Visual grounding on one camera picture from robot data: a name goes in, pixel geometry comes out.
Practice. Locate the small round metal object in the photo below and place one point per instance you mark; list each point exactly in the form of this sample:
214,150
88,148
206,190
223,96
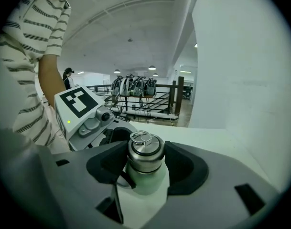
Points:
145,151

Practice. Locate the dark wooden railing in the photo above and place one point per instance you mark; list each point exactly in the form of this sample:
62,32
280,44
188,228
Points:
180,94

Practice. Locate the green translucent bottle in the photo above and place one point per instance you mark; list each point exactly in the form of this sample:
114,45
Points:
147,180

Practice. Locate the person's striped shirt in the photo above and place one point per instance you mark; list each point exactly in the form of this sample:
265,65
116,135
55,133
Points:
23,32

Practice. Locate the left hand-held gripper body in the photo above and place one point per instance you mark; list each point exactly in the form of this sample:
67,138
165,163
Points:
78,99

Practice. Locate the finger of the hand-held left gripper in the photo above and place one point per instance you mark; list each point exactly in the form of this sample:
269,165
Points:
122,135

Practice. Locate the black office chair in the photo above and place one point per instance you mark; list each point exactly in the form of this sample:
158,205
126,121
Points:
188,92

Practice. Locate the white railing base plinth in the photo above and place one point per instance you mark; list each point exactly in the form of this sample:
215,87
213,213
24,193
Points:
154,114

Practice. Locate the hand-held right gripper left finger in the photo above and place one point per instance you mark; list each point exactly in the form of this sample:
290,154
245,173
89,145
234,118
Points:
71,187

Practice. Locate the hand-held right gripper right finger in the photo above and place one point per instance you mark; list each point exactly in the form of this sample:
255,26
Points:
219,180

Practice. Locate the grey black backpack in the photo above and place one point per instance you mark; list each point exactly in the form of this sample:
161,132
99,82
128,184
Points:
150,87
138,87
116,87
126,86

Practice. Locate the person's left forearm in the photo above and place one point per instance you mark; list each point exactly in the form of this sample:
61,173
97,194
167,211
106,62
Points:
50,80

